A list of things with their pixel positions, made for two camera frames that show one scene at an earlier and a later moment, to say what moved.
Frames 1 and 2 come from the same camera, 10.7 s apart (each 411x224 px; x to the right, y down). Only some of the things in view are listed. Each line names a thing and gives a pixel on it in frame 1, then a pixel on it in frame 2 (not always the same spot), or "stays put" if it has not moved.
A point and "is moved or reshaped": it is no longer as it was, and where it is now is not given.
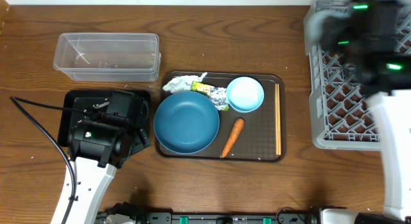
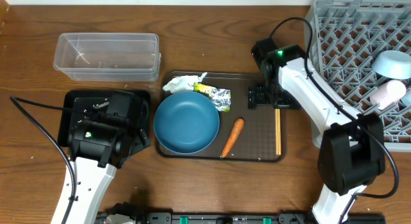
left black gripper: [142, 140] stays put
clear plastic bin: [107, 57] stays put
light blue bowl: [245, 95] is moved or reshaped
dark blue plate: [186, 122] stays put
